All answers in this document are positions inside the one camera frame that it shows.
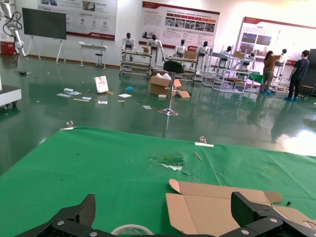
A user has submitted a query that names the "open brown cardboard box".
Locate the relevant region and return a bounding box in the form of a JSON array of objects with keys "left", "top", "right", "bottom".
[{"left": 165, "top": 179, "right": 316, "bottom": 235}]

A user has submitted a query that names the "red-framed wall poster board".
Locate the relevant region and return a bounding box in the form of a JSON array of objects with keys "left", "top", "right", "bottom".
[
  {"left": 138, "top": 1, "right": 221, "bottom": 52},
  {"left": 236, "top": 16, "right": 316, "bottom": 63}
]

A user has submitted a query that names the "white wall poster board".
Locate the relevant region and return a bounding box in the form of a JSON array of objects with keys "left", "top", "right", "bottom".
[{"left": 38, "top": 0, "right": 118, "bottom": 41}]

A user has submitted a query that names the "clear tape patch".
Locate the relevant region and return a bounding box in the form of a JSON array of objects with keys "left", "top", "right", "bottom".
[{"left": 149, "top": 152, "right": 189, "bottom": 174}]

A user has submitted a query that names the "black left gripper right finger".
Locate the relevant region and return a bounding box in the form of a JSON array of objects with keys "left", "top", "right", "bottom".
[{"left": 195, "top": 191, "right": 316, "bottom": 237}]

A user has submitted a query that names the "white machine base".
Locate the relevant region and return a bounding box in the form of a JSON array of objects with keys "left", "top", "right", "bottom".
[{"left": 0, "top": 85, "right": 22, "bottom": 110}]

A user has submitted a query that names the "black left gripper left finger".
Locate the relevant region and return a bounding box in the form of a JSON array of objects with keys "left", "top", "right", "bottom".
[{"left": 14, "top": 194, "right": 115, "bottom": 237}]

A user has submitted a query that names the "green table cloth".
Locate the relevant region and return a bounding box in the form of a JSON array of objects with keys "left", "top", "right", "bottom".
[{"left": 0, "top": 126, "right": 316, "bottom": 237}]

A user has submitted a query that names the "white table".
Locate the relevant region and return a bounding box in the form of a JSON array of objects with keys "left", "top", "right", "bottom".
[{"left": 79, "top": 41, "right": 109, "bottom": 71}]

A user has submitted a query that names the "clear tape roll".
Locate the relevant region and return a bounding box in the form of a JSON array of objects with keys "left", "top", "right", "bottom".
[{"left": 110, "top": 224, "right": 154, "bottom": 237}]

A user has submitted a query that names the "person in dark shirt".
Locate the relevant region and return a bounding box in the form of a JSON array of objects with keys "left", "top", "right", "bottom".
[{"left": 284, "top": 50, "right": 311, "bottom": 101}]

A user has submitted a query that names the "red cabinet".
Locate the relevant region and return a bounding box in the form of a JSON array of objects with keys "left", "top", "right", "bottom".
[{"left": 0, "top": 40, "right": 17, "bottom": 56}]

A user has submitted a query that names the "silver binder clip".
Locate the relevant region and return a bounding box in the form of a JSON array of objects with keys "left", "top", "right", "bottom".
[
  {"left": 194, "top": 135, "right": 215, "bottom": 148},
  {"left": 60, "top": 120, "right": 75, "bottom": 131}
]

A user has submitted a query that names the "white humanoid robot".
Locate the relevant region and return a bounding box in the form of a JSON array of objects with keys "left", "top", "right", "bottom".
[
  {"left": 242, "top": 51, "right": 257, "bottom": 73},
  {"left": 222, "top": 45, "right": 235, "bottom": 68},
  {"left": 174, "top": 39, "right": 189, "bottom": 59},
  {"left": 121, "top": 33, "right": 136, "bottom": 62},
  {"left": 147, "top": 34, "right": 165, "bottom": 70},
  {"left": 196, "top": 41, "right": 211, "bottom": 75},
  {"left": 278, "top": 48, "right": 289, "bottom": 67}
]

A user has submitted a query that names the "white and red paper bag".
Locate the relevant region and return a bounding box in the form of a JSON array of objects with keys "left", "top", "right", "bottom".
[{"left": 93, "top": 76, "right": 110, "bottom": 94}]

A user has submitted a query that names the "metal frame rack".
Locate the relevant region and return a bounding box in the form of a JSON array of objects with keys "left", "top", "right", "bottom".
[
  {"left": 119, "top": 49, "right": 153, "bottom": 78},
  {"left": 201, "top": 50, "right": 250, "bottom": 94},
  {"left": 164, "top": 55, "right": 199, "bottom": 81}
]

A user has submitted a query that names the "black screen on stand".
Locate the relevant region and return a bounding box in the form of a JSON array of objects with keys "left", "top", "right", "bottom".
[{"left": 21, "top": 7, "right": 67, "bottom": 65}]

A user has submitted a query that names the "black bar stool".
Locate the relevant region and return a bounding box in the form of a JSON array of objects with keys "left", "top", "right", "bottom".
[{"left": 157, "top": 60, "right": 186, "bottom": 117}]

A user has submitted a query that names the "black panel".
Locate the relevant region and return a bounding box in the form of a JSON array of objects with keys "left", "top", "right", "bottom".
[{"left": 301, "top": 48, "right": 316, "bottom": 97}]

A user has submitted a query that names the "green cloth on rack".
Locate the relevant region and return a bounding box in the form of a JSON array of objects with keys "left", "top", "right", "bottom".
[{"left": 247, "top": 72, "right": 265, "bottom": 85}]

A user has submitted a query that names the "person in brown shirt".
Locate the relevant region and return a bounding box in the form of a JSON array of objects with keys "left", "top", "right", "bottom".
[{"left": 259, "top": 50, "right": 284, "bottom": 95}]

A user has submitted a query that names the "open cardboard box on floor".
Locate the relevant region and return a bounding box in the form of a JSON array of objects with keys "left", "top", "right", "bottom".
[{"left": 149, "top": 72, "right": 183, "bottom": 98}]

